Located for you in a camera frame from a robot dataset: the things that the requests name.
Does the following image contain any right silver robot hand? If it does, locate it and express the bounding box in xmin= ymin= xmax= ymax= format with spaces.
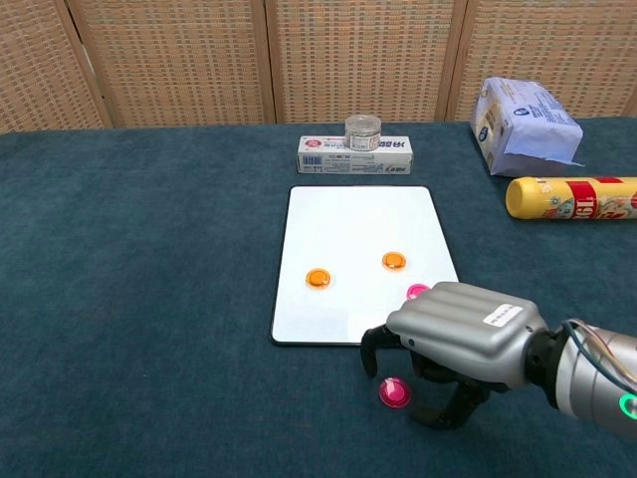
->
xmin=359 ymin=281 xmax=548 ymax=430

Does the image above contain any round yellow magnet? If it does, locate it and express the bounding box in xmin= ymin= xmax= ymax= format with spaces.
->
xmin=381 ymin=251 xmax=409 ymax=274
xmin=304 ymin=267 xmax=332 ymax=293

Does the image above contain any white rectangular board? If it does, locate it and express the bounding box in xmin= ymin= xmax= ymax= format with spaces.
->
xmin=270 ymin=185 xmax=460 ymax=348

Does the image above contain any clear round plastic jar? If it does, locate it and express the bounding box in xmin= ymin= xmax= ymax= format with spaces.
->
xmin=344 ymin=114 xmax=383 ymax=152

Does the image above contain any white and blue package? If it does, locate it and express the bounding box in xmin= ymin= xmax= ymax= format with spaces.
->
xmin=469 ymin=77 xmax=586 ymax=179

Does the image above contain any red magnet with white mark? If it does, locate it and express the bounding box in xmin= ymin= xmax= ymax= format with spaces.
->
xmin=377 ymin=376 xmax=413 ymax=410

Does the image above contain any woven bamboo screen panel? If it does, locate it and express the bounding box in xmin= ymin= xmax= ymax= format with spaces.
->
xmin=0 ymin=0 xmax=113 ymax=134
xmin=447 ymin=0 xmax=637 ymax=123
xmin=64 ymin=0 xmax=276 ymax=129
xmin=263 ymin=0 xmax=469 ymax=125

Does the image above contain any yellow bottle with red label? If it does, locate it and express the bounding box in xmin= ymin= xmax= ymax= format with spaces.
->
xmin=505 ymin=175 xmax=637 ymax=221

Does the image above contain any teal table mat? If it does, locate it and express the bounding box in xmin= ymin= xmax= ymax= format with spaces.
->
xmin=0 ymin=117 xmax=637 ymax=478

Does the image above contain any white toothpaste box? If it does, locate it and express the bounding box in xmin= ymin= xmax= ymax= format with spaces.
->
xmin=297 ymin=134 xmax=416 ymax=175

